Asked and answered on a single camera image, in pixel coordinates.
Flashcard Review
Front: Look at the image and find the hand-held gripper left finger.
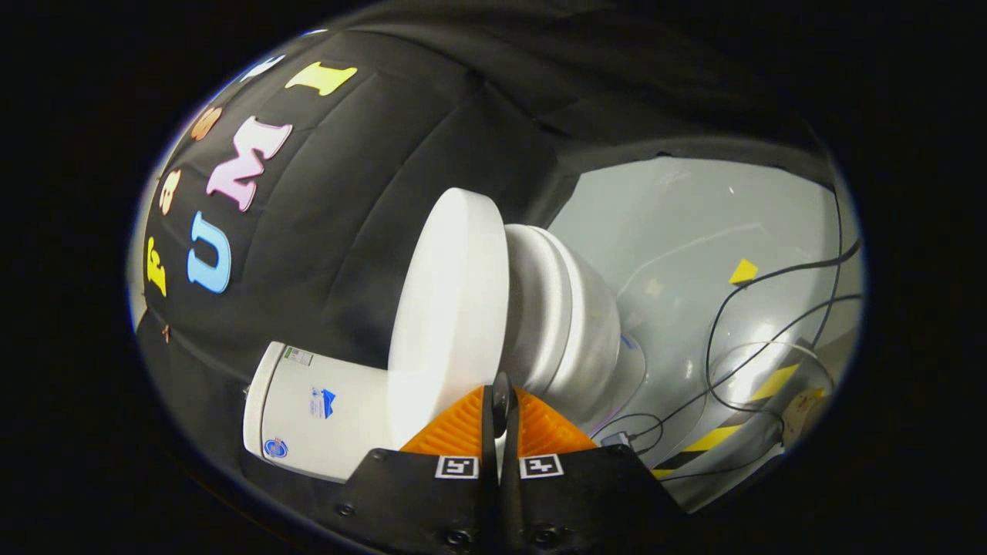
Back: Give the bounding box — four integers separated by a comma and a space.
328, 373, 502, 555

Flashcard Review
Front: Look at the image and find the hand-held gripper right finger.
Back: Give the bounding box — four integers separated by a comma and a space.
500, 373, 689, 555

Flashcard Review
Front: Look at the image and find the white toilet lid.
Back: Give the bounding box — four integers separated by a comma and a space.
387, 187, 510, 452

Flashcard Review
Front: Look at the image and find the white toilet bowl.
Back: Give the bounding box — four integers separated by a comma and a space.
540, 245, 650, 434

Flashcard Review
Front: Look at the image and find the white toilet tank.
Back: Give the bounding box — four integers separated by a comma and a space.
242, 341, 396, 484

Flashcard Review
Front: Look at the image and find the yellow black hazard tape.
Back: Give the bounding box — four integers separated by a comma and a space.
650, 362, 803, 477

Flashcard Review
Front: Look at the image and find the brown cardboard piece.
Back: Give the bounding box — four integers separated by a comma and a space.
780, 388, 827, 446

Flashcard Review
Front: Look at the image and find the black backdrop cloth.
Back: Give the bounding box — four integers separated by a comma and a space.
135, 2, 840, 494

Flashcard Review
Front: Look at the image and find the black cable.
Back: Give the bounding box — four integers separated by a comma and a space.
628, 293, 863, 448
810, 181, 844, 348
704, 239, 862, 425

